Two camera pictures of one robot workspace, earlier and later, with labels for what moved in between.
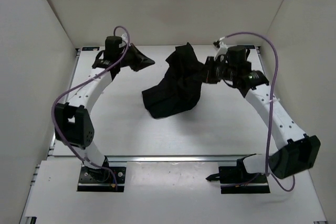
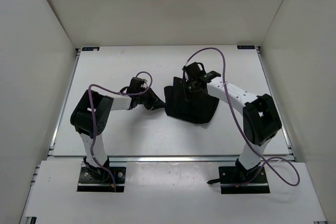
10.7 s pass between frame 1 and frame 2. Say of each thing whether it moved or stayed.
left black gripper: moved
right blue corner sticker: stayed
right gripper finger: moved
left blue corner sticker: stayed
